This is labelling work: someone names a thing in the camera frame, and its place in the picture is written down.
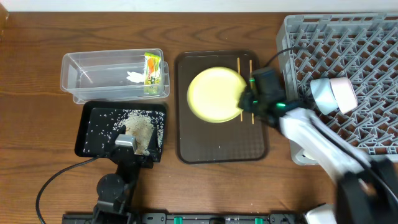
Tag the wooden chopstick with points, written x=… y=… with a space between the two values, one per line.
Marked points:
x=239 y=72
x=251 y=85

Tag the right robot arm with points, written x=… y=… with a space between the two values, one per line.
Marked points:
x=366 y=188

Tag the grey dishwasher rack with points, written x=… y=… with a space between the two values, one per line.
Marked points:
x=360 y=47

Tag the clear plastic bin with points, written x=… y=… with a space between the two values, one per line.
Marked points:
x=101 y=75

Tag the white cup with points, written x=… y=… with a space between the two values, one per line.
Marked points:
x=307 y=155

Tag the dark brown serving tray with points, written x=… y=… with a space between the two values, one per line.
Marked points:
x=200 y=142

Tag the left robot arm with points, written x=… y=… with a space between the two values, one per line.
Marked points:
x=115 y=190

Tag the green yellow snack wrapper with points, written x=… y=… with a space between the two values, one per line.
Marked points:
x=152 y=73

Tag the black plastic tray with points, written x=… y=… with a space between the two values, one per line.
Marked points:
x=89 y=106

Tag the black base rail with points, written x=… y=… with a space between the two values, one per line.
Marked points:
x=186 y=218

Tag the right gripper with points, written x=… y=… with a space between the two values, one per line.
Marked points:
x=246 y=101

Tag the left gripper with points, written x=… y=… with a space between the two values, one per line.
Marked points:
x=137 y=157

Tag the white tissue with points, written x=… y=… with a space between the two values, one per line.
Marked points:
x=136 y=77

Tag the blue bowl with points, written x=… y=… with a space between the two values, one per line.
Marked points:
x=323 y=95

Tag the food scraps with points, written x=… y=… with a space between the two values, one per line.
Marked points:
x=106 y=121

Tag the yellow plate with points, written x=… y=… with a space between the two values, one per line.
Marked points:
x=213 y=95

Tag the pink bowl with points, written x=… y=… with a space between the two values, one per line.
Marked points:
x=344 y=94

